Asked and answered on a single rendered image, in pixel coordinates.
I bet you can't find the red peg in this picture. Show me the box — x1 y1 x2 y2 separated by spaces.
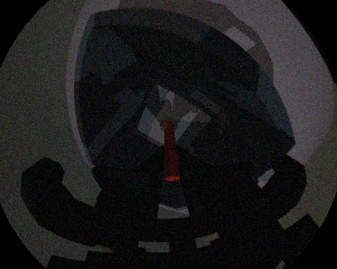
164 121 181 181

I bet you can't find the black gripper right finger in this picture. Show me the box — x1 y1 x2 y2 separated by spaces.
177 146 253 217

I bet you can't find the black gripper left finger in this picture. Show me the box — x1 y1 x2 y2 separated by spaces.
92 146 164 219

